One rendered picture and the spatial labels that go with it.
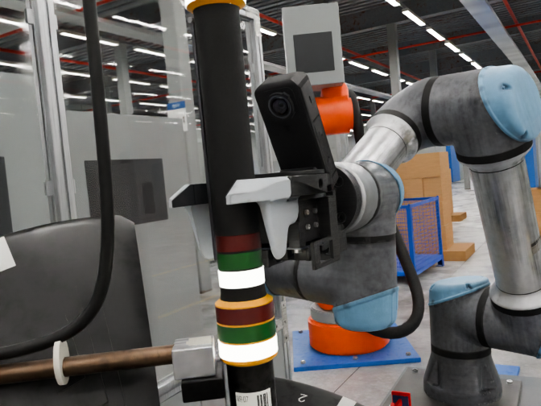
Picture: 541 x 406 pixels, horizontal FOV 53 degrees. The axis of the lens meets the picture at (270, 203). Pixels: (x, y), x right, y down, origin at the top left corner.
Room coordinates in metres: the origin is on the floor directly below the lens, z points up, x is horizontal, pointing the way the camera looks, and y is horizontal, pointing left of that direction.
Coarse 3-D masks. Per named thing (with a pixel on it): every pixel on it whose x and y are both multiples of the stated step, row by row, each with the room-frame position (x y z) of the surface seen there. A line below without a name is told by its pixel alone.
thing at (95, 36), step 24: (96, 24) 0.39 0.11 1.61; (96, 48) 0.39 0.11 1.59; (96, 72) 0.39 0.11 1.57; (96, 96) 0.39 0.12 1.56; (96, 120) 0.39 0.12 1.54; (96, 144) 0.39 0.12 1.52; (96, 288) 0.39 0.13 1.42; (96, 312) 0.39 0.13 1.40; (48, 336) 0.38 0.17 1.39; (72, 336) 0.39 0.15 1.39; (0, 360) 0.38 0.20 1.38
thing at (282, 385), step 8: (280, 384) 0.65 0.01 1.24; (288, 384) 0.65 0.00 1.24; (296, 384) 0.65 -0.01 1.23; (304, 384) 0.65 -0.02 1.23; (280, 392) 0.63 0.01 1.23; (288, 392) 0.63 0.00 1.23; (312, 392) 0.64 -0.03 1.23; (320, 392) 0.64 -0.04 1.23; (328, 392) 0.64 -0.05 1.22; (280, 400) 0.61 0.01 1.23; (288, 400) 0.62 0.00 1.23; (312, 400) 0.62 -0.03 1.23; (320, 400) 0.62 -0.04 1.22; (328, 400) 0.62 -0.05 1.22; (336, 400) 0.63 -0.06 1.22
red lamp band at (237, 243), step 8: (256, 232) 0.39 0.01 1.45; (216, 240) 0.39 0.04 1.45; (224, 240) 0.38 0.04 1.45; (232, 240) 0.38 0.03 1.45; (240, 240) 0.38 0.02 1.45; (248, 240) 0.38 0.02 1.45; (256, 240) 0.39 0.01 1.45; (216, 248) 0.40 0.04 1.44; (224, 248) 0.39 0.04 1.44; (232, 248) 0.38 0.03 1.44; (240, 248) 0.38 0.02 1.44; (248, 248) 0.38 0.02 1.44; (256, 248) 0.39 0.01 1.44
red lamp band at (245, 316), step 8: (264, 304) 0.38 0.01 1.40; (272, 304) 0.39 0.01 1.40; (216, 312) 0.39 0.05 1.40; (224, 312) 0.38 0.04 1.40; (232, 312) 0.38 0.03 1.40; (240, 312) 0.38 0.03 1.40; (248, 312) 0.38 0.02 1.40; (256, 312) 0.38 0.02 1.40; (264, 312) 0.38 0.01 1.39; (272, 312) 0.39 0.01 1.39; (216, 320) 0.40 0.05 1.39; (224, 320) 0.38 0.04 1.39; (232, 320) 0.38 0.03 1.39; (240, 320) 0.38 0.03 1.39; (248, 320) 0.38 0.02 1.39; (256, 320) 0.38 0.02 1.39; (264, 320) 0.38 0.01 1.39
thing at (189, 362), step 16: (176, 352) 0.38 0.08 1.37; (192, 352) 0.38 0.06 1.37; (208, 352) 0.38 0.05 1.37; (176, 368) 0.38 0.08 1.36; (192, 368) 0.38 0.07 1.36; (208, 368) 0.38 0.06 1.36; (192, 384) 0.38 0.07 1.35; (208, 384) 0.38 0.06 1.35; (224, 384) 0.38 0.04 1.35; (192, 400) 0.38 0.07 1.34; (208, 400) 0.38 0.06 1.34; (224, 400) 0.38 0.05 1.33
